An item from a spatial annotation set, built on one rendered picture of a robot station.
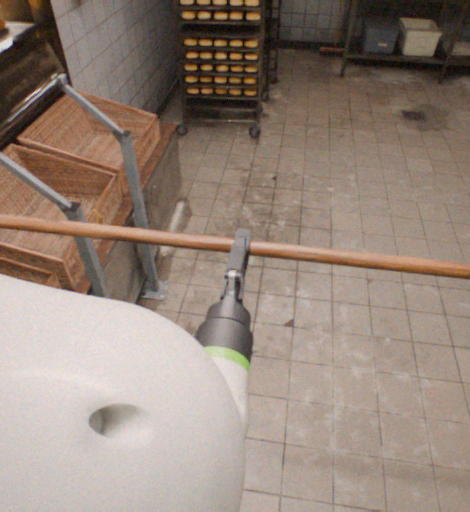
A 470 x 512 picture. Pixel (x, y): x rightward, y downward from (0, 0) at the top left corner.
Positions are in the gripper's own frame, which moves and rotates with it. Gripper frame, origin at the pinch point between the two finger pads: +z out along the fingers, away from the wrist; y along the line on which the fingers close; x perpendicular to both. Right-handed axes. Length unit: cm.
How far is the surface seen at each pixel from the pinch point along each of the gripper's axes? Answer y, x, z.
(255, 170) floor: 117, -15, 213
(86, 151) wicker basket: 59, -101, 128
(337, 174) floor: 117, 47, 217
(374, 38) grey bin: 77, 88, 427
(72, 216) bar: 26, -58, 35
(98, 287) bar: 60, -58, 35
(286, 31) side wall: 94, -8, 497
